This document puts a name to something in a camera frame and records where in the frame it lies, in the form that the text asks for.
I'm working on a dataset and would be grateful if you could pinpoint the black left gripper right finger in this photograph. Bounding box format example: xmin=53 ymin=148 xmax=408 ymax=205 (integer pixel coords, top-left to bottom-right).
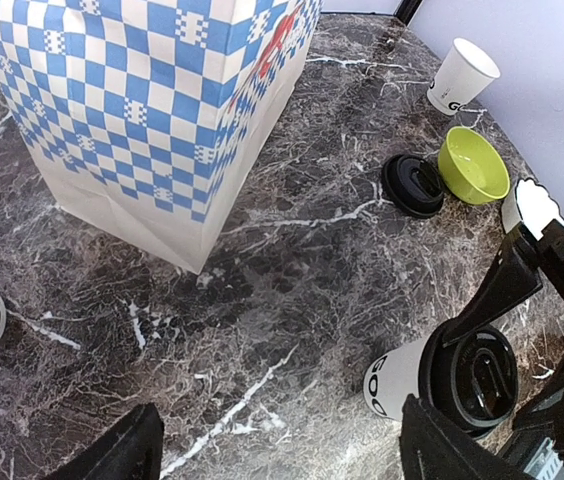
xmin=400 ymin=224 xmax=564 ymax=479

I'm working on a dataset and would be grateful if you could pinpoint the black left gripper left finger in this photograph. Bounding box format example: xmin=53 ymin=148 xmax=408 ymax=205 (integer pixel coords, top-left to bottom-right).
xmin=46 ymin=403 xmax=164 ymax=479

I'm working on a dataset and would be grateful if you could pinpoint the black coffee cup lid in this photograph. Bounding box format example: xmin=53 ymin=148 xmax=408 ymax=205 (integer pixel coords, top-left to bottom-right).
xmin=417 ymin=325 xmax=519 ymax=439

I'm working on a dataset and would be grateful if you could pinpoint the white paper coffee cup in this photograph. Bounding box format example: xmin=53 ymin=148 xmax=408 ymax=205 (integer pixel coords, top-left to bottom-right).
xmin=363 ymin=334 xmax=437 ymax=422

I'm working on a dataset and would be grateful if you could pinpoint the white scalloped ceramic bowl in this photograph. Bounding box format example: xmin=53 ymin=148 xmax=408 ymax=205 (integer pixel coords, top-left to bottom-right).
xmin=501 ymin=178 xmax=564 ymax=240

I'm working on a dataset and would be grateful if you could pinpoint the lime green bowl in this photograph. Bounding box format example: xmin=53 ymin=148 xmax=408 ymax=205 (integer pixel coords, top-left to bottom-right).
xmin=437 ymin=126 xmax=510 ymax=205

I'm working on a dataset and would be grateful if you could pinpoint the checkered blue paper bag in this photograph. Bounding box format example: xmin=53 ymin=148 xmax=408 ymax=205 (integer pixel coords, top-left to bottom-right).
xmin=0 ymin=1 xmax=322 ymax=273

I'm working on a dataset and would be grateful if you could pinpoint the black right frame post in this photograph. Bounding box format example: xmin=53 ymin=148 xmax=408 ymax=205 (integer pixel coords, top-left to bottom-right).
xmin=394 ymin=0 xmax=422 ymax=26

